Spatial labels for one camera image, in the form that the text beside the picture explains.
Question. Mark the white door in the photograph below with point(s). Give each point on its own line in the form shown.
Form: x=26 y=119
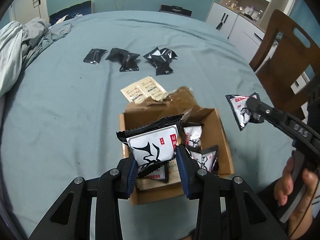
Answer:
x=23 y=0

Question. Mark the black flat box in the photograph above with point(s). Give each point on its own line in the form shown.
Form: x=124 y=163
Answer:
x=176 y=10

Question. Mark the person's right hand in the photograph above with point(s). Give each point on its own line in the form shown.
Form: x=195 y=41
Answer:
x=283 y=187

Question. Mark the crumpled grey-green duvet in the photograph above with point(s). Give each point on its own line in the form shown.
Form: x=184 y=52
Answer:
x=10 y=55

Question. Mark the small black hanging object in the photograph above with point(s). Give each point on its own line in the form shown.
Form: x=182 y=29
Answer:
x=220 y=25

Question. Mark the brown wooden chair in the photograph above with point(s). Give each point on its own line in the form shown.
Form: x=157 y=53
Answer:
x=275 y=55

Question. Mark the beige sachet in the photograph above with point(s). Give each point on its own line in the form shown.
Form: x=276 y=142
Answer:
x=150 y=88
x=130 y=93
x=163 y=96

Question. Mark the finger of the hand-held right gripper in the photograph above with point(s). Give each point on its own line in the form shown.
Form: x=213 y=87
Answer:
x=257 y=119
x=268 y=113

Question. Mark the small bottles and jars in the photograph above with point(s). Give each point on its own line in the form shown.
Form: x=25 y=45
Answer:
x=246 y=8

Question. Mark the deer print snack packet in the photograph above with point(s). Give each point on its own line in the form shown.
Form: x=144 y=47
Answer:
x=238 y=110
x=150 y=145
x=156 y=175
x=203 y=158
x=193 y=136

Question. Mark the white cabinet with open shelf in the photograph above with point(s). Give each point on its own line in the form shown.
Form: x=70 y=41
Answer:
x=237 y=22

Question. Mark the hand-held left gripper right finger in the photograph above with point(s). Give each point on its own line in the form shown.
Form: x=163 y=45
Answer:
x=183 y=172

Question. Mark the brown cardboard box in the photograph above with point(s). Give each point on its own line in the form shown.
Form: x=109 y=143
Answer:
x=215 y=130

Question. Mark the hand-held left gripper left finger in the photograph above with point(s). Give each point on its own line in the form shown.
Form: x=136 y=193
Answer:
x=131 y=177

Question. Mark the crumpled clear packing tape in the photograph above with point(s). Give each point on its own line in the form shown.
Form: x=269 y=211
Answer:
x=183 y=97

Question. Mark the pile of black snack packets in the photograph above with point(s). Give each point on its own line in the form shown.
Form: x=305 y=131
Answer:
x=95 y=56

